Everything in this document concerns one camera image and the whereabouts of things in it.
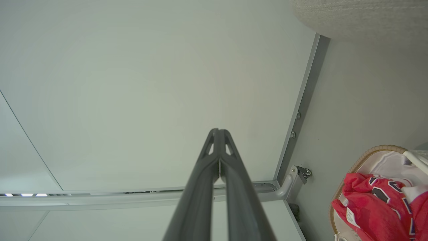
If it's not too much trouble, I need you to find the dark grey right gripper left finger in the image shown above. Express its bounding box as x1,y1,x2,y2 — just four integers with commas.
163,129,220,241

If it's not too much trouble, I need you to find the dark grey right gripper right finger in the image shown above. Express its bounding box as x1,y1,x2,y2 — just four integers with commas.
220,129,277,241

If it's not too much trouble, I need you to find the red jersey with large letters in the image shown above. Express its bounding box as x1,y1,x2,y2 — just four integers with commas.
331,172,417,241

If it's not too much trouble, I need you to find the red jersey with small print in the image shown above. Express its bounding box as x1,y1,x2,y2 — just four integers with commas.
410,191,428,241

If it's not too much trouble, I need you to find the grey couch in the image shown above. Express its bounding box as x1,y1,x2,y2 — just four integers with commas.
290,0,428,44

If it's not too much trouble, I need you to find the woven laundry basket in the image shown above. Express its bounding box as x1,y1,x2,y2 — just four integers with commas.
329,145,428,241

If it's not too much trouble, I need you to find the white fabric basket liner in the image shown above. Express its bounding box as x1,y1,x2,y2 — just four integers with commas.
334,150,428,241

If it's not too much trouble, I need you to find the grey curved post foot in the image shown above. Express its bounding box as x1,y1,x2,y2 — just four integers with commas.
261,165,300,203

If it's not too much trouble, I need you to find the grey metal partition post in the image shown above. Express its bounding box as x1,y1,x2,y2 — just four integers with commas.
0,181,285,211

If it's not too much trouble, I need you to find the grey metal partition floor rail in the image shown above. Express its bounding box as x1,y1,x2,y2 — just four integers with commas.
274,33,331,188

